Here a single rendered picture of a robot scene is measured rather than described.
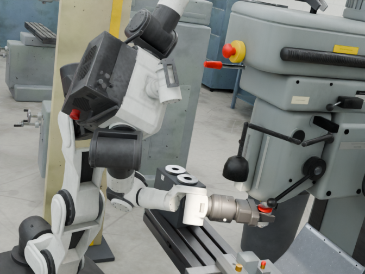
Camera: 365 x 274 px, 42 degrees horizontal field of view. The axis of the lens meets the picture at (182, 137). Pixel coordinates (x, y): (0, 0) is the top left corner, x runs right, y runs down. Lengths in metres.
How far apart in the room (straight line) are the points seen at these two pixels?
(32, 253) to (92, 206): 0.41
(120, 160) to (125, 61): 0.30
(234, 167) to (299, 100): 0.25
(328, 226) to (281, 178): 0.53
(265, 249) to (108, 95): 2.52
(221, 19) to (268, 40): 7.49
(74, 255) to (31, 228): 0.29
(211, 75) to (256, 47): 7.57
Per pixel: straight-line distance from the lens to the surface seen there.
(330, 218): 1.92
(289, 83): 1.31
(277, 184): 1.45
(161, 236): 2.06
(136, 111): 1.44
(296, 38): 1.27
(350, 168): 1.58
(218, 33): 8.77
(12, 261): 2.41
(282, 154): 1.42
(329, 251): 1.92
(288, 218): 3.59
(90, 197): 1.88
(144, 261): 3.49
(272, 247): 3.70
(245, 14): 1.33
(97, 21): 2.96
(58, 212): 1.88
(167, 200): 1.58
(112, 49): 1.47
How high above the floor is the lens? 1.93
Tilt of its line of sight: 18 degrees down
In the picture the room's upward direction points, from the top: 10 degrees clockwise
